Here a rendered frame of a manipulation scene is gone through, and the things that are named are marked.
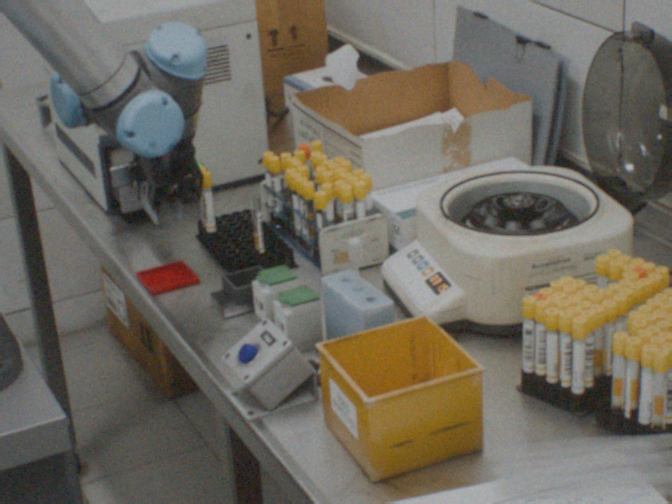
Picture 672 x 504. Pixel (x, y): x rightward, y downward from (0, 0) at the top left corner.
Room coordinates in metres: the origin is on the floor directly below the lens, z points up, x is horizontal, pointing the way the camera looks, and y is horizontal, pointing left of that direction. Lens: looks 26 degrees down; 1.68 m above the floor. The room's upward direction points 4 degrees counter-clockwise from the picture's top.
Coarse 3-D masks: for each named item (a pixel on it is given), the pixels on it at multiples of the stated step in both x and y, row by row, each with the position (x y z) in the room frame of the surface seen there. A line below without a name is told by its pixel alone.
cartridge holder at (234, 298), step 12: (228, 276) 1.56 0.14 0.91; (240, 276) 1.57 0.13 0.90; (252, 276) 1.58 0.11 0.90; (228, 288) 1.54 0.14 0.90; (240, 288) 1.52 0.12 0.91; (216, 300) 1.54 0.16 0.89; (228, 300) 1.53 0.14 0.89; (240, 300) 1.52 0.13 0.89; (252, 300) 1.53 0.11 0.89; (228, 312) 1.51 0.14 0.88; (240, 312) 1.52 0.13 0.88
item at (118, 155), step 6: (108, 150) 1.90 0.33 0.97; (114, 150) 1.89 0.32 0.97; (120, 150) 1.89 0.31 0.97; (126, 150) 1.90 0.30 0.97; (108, 156) 1.90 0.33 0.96; (114, 156) 1.89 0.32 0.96; (120, 156) 1.89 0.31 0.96; (126, 156) 1.90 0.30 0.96; (132, 156) 1.90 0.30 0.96; (108, 162) 1.91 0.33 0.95; (114, 162) 1.89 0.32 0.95; (120, 162) 1.89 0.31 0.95; (126, 162) 1.90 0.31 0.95; (108, 168) 1.91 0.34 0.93; (108, 174) 1.92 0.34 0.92
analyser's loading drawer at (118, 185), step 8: (112, 168) 1.88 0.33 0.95; (120, 168) 1.89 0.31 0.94; (112, 176) 1.88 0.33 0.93; (120, 176) 1.89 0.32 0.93; (112, 184) 1.88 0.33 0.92; (120, 184) 1.88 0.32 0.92; (128, 184) 1.89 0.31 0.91; (112, 192) 1.87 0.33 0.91; (120, 192) 1.83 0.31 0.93; (128, 192) 1.83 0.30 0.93; (120, 200) 1.83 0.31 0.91; (128, 200) 1.83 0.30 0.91; (136, 200) 1.84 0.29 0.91; (128, 208) 1.83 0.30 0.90; (136, 208) 1.84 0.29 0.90
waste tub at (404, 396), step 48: (384, 336) 1.28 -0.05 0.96; (432, 336) 1.28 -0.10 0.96; (336, 384) 1.21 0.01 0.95; (384, 384) 1.28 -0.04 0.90; (432, 384) 1.16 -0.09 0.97; (480, 384) 1.18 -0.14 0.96; (336, 432) 1.22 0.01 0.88; (384, 432) 1.14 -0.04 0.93; (432, 432) 1.16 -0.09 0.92; (480, 432) 1.18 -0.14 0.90
